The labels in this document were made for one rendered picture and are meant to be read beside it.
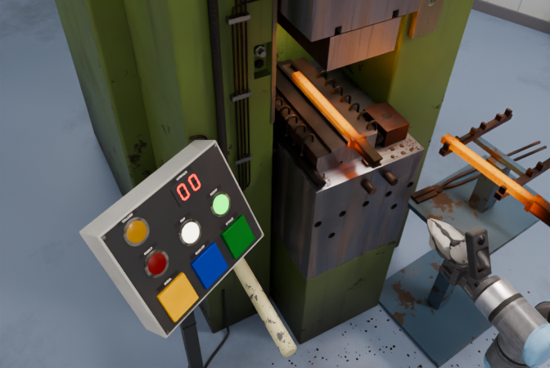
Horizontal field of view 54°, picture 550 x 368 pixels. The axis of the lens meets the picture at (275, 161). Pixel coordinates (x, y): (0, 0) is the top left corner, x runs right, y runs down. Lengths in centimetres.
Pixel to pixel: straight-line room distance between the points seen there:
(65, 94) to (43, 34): 71
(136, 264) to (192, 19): 53
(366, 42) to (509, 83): 244
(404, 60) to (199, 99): 66
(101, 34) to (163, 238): 75
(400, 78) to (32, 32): 293
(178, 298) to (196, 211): 19
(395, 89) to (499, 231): 56
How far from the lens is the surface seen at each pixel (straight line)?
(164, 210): 115
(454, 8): 172
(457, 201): 192
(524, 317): 127
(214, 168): 122
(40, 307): 251
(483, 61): 383
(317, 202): 153
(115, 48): 173
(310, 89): 167
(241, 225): 127
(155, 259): 115
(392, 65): 169
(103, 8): 166
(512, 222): 193
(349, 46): 130
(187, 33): 124
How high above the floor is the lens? 203
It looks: 45 degrees down
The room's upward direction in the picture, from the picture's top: 1 degrees clockwise
